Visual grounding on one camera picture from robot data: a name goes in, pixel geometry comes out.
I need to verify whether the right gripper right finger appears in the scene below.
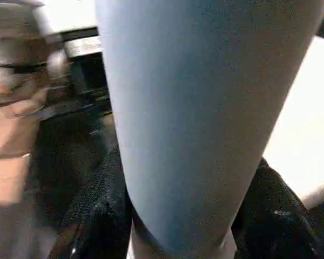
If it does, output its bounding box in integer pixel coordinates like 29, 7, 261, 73
231, 157, 324, 259

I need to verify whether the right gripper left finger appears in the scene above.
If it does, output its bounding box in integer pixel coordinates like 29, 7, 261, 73
61, 145, 133, 259

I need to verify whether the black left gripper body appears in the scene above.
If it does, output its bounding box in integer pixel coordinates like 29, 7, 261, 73
64, 39, 111, 109

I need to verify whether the white plastic table top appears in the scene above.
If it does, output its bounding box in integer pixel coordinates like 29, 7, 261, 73
39, 0, 324, 212

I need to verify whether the white plastic table leg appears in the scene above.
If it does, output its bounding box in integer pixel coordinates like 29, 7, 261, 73
93, 0, 324, 259

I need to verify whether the black mat cloth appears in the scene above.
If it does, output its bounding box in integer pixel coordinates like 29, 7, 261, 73
26, 99, 324, 259

